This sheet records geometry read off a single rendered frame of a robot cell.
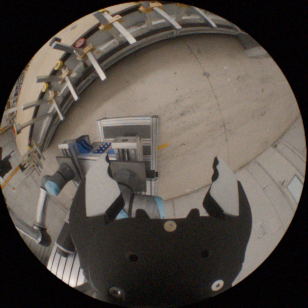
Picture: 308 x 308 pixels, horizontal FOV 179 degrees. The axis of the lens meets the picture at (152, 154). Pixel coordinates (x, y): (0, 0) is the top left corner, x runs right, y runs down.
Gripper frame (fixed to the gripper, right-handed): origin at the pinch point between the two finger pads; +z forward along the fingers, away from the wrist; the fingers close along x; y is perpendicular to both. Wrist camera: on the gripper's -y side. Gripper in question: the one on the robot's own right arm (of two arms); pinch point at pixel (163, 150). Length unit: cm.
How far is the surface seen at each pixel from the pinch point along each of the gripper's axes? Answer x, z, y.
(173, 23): 7, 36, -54
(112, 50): -35, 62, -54
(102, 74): -33, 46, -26
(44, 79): -71, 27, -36
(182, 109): 35, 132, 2
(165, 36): 9, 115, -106
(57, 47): -50, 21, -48
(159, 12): 1, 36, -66
